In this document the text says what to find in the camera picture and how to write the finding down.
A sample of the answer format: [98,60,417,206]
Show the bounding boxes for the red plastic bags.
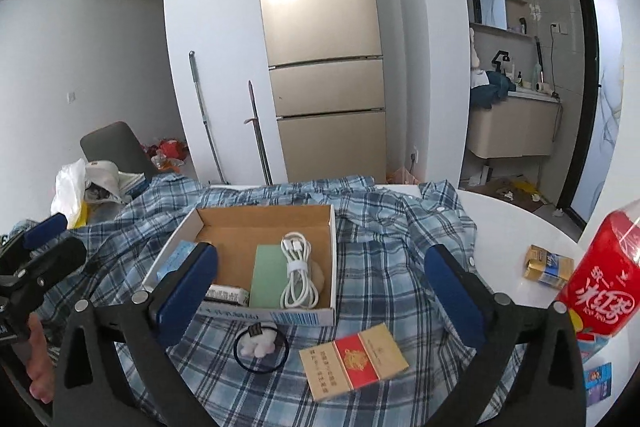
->
[142,139,189,172]

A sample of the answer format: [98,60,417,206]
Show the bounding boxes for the cardboard box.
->
[141,204,337,327]

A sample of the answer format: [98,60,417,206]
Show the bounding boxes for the teal cloth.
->
[470,71,517,110]

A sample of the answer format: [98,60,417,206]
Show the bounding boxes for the beige tape roll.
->
[307,263,329,304]

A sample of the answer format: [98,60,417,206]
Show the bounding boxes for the stack of books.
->
[120,172,152,201]

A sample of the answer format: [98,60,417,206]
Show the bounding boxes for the white and green small carton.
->
[202,284,250,307]

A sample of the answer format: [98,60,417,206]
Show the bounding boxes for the blue plaid shirt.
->
[10,174,526,427]

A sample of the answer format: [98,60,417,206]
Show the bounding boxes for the red and tan cigarette pack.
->
[299,322,410,403]

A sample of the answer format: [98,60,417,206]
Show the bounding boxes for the black hair tie white plush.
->
[233,323,289,375]

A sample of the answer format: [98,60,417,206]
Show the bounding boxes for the white plastic bag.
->
[50,158,89,229]

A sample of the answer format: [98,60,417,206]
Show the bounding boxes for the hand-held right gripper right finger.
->
[424,243,587,427]

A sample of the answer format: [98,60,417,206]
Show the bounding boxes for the orange paper bag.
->
[387,167,422,186]

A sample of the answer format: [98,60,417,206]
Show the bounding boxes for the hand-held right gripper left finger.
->
[52,242,236,427]

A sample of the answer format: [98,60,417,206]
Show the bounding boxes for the beige sink cabinet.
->
[470,94,561,159]

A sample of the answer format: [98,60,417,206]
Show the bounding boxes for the blue face mask packet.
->
[156,241,198,284]

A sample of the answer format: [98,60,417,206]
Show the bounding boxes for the yellow and blue cigarette pack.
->
[523,245,575,290]

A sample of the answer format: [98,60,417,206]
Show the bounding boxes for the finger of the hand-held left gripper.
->
[20,213,69,253]
[20,237,87,303]

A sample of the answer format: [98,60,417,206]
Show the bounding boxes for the green card pouch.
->
[248,244,291,310]

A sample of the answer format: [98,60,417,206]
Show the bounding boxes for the red label drink bottle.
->
[555,202,640,338]

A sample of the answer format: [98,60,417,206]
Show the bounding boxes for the small blue printed packet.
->
[582,362,614,406]

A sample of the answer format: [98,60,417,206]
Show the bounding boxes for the person's left hand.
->
[27,312,57,404]

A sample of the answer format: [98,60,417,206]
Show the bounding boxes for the flat cardboard scraps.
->
[470,177,547,204]

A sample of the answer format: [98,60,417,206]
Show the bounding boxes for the gold three-door fridge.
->
[251,0,388,185]

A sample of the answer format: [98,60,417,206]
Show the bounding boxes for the white cable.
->
[279,232,321,309]

